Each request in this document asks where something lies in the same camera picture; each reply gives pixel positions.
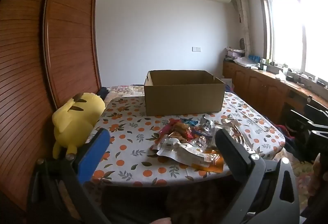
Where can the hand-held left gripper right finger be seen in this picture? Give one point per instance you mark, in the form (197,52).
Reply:
(230,152)

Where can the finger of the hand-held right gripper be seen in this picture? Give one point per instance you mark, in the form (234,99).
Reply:
(307,119)
(317,109)

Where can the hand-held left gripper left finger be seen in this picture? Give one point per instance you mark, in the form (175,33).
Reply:
(92,155)

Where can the pile of snack packets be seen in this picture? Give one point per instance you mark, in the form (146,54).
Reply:
(189,144)

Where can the brown cardboard box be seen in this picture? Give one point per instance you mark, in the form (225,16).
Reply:
(179,96)

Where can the yellow plush toy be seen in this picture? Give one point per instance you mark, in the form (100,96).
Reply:
(74,121)

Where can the orange fruit print tablecloth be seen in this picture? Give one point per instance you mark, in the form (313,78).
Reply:
(133,137)

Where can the tissue box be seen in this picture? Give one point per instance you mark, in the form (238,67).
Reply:
(280,75)

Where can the wooden cabinet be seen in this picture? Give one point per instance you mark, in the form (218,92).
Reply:
(256,88)

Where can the small white box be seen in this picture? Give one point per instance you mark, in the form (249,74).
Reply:
(227,83)

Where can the floral blanket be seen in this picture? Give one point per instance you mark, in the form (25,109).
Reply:
(128,91)

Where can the row of blue bottles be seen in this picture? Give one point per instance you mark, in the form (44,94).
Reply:
(255,57)

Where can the window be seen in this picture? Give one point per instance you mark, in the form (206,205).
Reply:
(287,34)

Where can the stack of boxes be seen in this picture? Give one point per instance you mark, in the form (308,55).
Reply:
(234,53)

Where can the dark oval object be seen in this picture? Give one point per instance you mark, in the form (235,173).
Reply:
(242,42)

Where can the wooden slatted wardrobe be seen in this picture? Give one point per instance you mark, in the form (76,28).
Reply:
(25,60)

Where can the pale patterned curtain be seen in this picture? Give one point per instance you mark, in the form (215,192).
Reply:
(243,14)

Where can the white wall switch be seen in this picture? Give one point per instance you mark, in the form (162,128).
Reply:
(196,48)

